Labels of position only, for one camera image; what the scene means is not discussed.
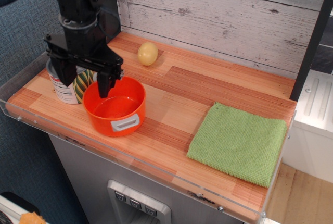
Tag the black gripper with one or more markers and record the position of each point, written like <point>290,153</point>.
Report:
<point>87,48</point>

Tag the orange pot with grey handles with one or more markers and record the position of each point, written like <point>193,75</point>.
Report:
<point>122,112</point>

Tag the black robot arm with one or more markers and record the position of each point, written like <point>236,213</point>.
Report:
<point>80,13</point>

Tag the green striped tin can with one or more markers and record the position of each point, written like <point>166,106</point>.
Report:
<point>72,94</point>

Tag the yellow potato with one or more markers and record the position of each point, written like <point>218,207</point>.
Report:
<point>147,53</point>

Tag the clear acrylic edge guard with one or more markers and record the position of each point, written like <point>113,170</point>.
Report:
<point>157,148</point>

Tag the silver cabinet with dispenser panel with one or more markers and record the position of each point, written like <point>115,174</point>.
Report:
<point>112,192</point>

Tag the orange object bottom left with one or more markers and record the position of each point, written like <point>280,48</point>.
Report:
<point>31,218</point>

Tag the green folded cloth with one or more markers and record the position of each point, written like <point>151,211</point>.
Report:
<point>238,143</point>

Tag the white ribbed appliance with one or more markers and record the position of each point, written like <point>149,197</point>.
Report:
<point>309,145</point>

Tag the dark left upright post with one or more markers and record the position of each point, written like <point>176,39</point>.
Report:
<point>113,24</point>

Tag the dark upright post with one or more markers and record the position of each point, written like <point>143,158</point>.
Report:
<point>113,24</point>
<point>315,39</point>

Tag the dark right upright post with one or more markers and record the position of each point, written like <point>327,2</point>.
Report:
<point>315,39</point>

